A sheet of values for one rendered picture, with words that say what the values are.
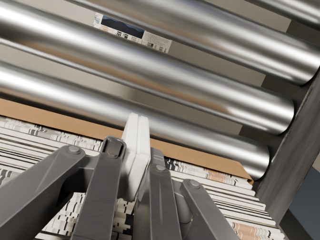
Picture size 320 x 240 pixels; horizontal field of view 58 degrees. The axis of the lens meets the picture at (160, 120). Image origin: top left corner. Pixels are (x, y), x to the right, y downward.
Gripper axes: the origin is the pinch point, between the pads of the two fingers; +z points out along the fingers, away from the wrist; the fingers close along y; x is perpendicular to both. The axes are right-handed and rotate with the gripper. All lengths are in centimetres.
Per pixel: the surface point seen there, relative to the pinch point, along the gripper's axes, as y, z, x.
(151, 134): 2.8, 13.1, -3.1
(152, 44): 3, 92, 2
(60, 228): -2.7, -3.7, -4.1
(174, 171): 5.2, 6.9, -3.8
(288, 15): 12.6, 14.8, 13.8
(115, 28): -11, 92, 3
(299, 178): 22.0, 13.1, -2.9
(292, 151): 19.4, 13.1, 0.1
